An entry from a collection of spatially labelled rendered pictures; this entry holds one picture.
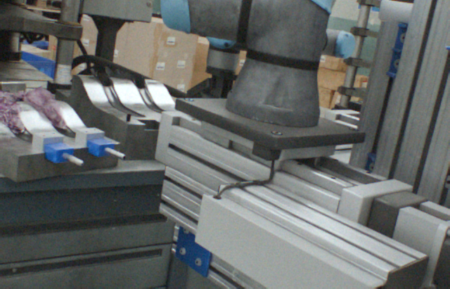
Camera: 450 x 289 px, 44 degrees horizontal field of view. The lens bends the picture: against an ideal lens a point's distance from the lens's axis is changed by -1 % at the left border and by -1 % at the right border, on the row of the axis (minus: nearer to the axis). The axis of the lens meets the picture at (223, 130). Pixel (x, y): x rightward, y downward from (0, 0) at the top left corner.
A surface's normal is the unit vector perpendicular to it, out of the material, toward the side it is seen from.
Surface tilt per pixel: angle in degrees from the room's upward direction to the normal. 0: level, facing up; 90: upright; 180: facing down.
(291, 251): 90
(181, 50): 83
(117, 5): 90
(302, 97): 72
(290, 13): 90
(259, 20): 109
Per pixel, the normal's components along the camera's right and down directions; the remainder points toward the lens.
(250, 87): -0.56, -0.23
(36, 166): 0.78, 0.27
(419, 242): -0.72, 0.03
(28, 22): -0.04, 0.22
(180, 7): -0.20, 0.51
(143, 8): 0.57, 0.28
